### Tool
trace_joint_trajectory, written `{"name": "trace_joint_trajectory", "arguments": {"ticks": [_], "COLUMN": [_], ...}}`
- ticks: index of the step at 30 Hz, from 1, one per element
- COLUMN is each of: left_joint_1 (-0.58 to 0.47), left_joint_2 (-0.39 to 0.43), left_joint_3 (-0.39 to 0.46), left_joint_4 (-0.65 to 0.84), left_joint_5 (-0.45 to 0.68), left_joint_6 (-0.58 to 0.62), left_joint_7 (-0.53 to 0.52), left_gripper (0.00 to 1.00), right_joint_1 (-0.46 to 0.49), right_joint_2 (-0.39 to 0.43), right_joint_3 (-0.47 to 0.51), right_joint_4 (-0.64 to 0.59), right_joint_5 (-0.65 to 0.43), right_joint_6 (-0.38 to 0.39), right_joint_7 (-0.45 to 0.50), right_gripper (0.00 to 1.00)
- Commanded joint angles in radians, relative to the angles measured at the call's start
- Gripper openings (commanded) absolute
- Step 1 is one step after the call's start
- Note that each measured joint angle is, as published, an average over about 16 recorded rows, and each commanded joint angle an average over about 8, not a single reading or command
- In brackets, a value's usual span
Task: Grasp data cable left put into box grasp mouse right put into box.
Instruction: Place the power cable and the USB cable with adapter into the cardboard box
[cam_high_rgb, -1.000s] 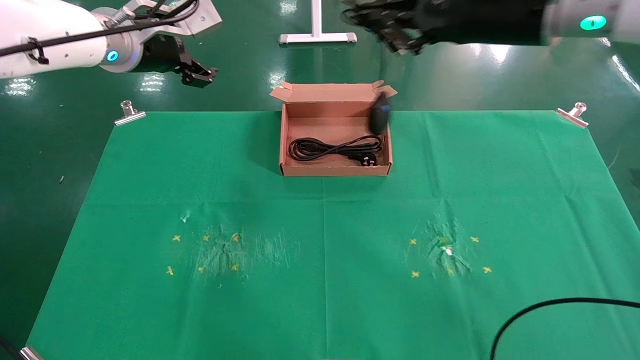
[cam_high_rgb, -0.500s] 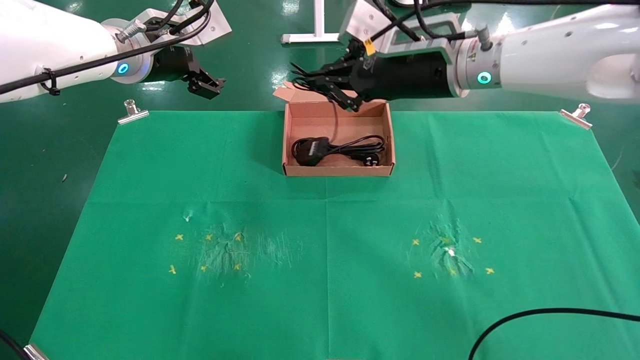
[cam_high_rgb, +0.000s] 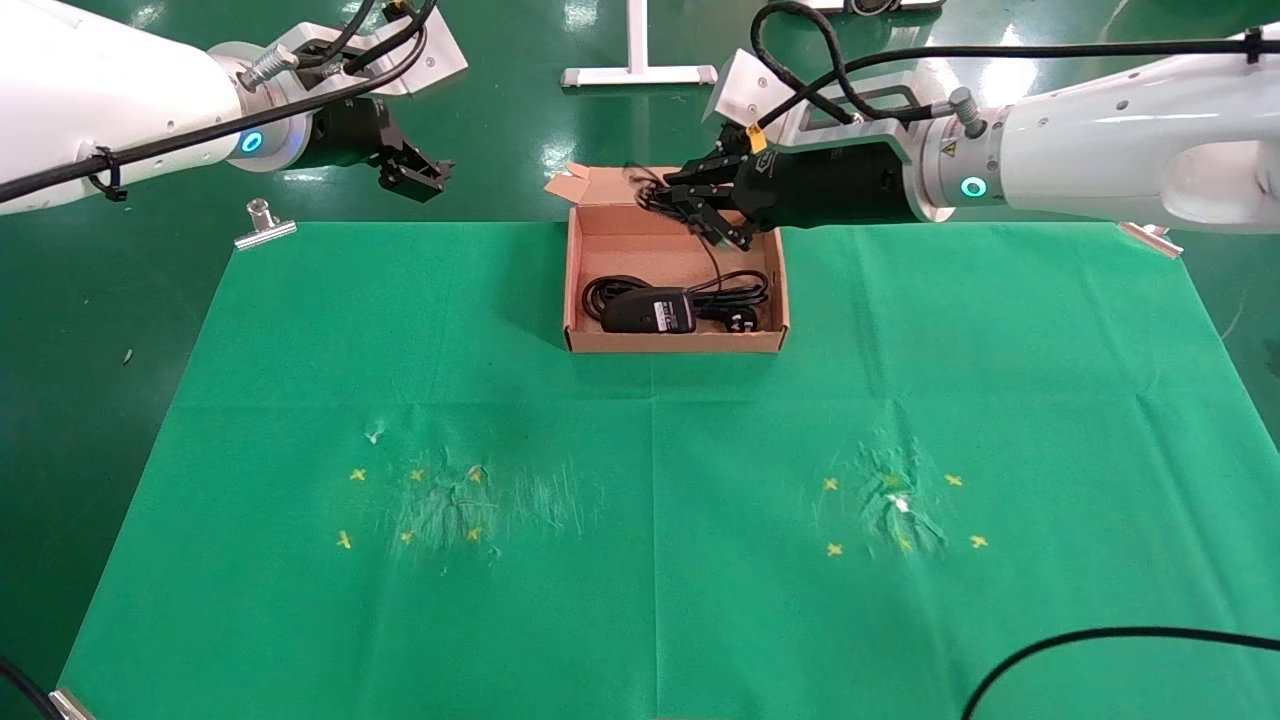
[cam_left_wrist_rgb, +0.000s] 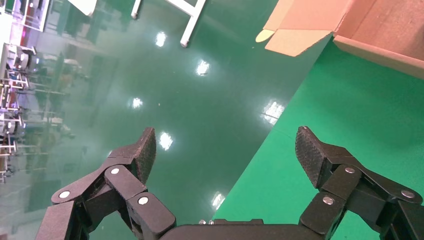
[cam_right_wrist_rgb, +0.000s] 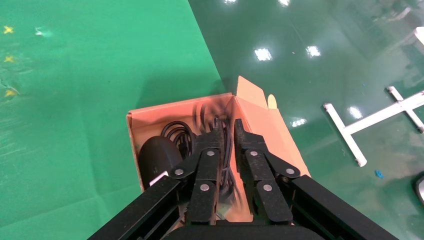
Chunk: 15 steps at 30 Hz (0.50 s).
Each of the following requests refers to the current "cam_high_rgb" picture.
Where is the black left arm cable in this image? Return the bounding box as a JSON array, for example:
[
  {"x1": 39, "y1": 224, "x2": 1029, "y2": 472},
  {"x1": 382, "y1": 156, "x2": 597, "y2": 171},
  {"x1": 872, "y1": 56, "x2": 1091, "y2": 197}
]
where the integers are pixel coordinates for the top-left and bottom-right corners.
[{"x1": 0, "y1": 0, "x2": 441, "y2": 201}]

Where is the open brown cardboard box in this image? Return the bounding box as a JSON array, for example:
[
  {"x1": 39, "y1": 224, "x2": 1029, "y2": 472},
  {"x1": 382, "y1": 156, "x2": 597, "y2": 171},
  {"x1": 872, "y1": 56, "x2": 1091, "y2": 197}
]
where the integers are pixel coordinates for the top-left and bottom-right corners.
[{"x1": 543, "y1": 163, "x2": 791, "y2": 355}]

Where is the black slack cable loop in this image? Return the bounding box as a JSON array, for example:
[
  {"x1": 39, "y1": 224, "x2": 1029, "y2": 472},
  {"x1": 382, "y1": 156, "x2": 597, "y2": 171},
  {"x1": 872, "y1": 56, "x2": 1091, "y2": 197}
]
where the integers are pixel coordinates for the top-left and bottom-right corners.
[
  {"x1": 960, "y1": 626, "x2": 1280, "y2": 720},
  {"x1": 0, "y1": 658, "x2": 48, "y2": 720}
]

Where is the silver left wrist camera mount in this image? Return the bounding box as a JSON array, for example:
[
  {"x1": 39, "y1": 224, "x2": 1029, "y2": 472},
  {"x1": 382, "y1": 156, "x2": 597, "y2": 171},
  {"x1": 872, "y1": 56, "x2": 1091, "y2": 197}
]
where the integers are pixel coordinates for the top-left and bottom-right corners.
[{"x1": 235, "y1": 0, "x2": 469, "y2": 98}]

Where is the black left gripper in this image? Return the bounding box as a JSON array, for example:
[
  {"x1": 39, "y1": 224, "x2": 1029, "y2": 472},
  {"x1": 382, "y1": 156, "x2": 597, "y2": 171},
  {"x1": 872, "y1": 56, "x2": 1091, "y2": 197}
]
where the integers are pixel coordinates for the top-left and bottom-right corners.
[{"x1": 303, "y1": 93, "x2": 458, "y2": 206}]

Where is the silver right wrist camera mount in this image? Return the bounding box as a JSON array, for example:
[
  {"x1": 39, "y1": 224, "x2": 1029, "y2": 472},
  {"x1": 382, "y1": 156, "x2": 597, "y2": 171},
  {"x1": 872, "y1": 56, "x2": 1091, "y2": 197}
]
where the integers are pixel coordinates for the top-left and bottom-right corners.
[{"x1": 705, "y1": 48, "x2": 963, "y2": 143}]

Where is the white floor stand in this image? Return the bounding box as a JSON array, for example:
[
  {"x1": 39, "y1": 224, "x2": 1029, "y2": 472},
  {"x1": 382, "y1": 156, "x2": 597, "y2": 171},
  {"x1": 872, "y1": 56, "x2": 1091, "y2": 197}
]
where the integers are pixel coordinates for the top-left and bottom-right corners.
[{"x1": 560, "y1": 0, "x2": 719, "y2": 89}]

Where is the green table cloth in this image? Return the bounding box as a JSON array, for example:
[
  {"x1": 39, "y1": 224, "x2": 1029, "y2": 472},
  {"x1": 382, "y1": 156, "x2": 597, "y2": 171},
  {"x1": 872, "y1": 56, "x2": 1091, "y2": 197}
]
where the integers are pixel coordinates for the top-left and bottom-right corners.
[{"x1": 55, "y1": 220, "x2": 1280, "y2": 720}]

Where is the black power adapter with cable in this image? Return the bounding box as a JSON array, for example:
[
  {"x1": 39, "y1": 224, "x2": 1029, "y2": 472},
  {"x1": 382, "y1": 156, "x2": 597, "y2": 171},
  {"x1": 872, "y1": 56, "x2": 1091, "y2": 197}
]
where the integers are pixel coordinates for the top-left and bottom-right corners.
[{"x1": 582, "y1": 268, "x2": 771, "y2": 336}]

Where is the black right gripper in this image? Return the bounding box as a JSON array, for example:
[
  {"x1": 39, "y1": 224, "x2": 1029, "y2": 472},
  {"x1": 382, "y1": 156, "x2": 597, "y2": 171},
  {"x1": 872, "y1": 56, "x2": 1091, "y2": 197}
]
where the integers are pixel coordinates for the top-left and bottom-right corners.
[{"x1": 663, "y1": 138, "x2": 928, "y2": 251}]

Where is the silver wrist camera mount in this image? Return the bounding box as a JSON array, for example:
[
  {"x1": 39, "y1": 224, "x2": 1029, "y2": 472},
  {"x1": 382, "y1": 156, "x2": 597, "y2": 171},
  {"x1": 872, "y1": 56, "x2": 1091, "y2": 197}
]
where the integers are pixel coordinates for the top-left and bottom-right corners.
[
  {"x1": 705, "y1": 48, "x2": 963, "y2": 143},
  {"x1": 235, "y1": 0, "x2": 469, "y2": 98}
]

